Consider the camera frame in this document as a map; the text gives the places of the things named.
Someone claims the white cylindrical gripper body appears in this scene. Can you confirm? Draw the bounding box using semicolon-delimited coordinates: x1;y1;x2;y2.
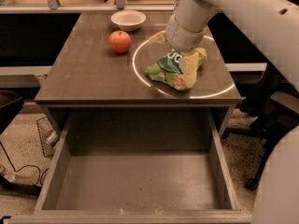
165;16;206;52

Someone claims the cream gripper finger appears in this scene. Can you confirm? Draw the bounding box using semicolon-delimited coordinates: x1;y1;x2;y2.
179;49;199;88
149;31;167;44

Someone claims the green rice chip bag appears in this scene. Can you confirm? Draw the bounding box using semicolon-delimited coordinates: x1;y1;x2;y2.
145;48;207;91

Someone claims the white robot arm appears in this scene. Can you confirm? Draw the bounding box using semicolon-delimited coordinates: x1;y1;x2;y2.
151;0;299;224

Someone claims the open grey top drawer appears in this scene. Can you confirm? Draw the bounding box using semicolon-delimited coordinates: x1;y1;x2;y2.
9;110;251;224

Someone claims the white ceramic bowl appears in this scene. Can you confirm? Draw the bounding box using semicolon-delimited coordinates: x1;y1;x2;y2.
111;10;146;32

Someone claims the red apple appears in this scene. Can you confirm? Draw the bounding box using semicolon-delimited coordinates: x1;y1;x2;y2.
108;30;132;54

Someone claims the black office chair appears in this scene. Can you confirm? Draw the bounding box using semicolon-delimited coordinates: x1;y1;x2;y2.
222;63;299;190

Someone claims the dark bin at left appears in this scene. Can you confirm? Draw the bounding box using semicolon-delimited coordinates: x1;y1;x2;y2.
0;90;24;134

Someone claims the black wire basket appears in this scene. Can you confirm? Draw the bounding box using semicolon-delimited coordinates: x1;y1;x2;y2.
36;117;59;159

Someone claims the black floor cable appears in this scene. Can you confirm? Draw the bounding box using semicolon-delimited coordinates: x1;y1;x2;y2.
0;139;50;188

